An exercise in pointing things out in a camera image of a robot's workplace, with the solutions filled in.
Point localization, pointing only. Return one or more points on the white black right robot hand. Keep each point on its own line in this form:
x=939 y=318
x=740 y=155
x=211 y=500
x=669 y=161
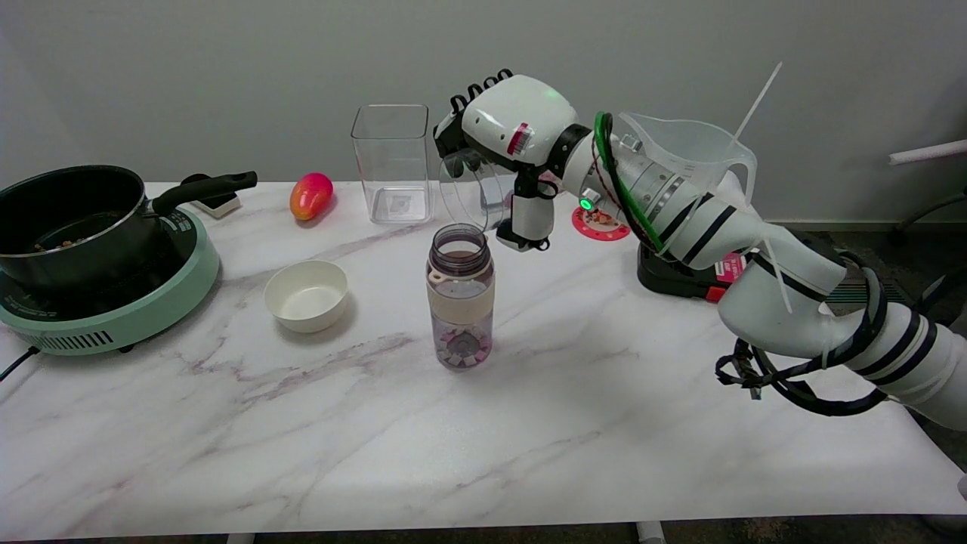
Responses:
x=521 y=117

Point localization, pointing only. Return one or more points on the small clear measuring cup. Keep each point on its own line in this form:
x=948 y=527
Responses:
x=468 y=200

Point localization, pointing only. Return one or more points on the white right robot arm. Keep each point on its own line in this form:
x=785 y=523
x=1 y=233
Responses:
x=778 y=302

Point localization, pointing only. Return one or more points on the large clear measuring jug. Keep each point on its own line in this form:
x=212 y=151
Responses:
x=680 y=140

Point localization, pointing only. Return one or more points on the purple bottle with cream band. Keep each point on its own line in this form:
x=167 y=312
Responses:
x=461 y=302

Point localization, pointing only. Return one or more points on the pink round coaster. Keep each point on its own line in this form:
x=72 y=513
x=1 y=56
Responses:
x=600 y=228

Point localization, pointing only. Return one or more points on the clear square container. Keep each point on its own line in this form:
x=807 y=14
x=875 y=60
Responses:
x=393 y=174

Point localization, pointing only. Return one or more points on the black device with red label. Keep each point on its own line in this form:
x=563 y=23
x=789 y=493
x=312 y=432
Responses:
x=665 y=279

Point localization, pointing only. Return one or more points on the red yellow toy mango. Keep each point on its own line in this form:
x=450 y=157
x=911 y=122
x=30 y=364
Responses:
x=311 y=196

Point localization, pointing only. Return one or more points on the long white zip tie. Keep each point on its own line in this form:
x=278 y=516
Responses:
x=758 y=100

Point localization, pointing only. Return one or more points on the white bowl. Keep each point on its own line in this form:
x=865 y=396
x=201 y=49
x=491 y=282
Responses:
x=306 y=298

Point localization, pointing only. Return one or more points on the small white box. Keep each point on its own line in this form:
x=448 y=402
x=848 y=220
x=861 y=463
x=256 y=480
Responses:
x=223 y=207

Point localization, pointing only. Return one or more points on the small black knob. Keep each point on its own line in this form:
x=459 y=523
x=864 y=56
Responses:
x=198 y=180

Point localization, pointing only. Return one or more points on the white pole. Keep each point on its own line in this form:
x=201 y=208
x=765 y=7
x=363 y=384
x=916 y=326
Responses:
x=929 y=152

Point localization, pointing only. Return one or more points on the green induction cooker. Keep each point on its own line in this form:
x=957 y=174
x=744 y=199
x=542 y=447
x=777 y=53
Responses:
x=151 y=310

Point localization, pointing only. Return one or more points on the white table leg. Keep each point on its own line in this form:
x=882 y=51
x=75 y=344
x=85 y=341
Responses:
x=240 y=539
x=651 y=533

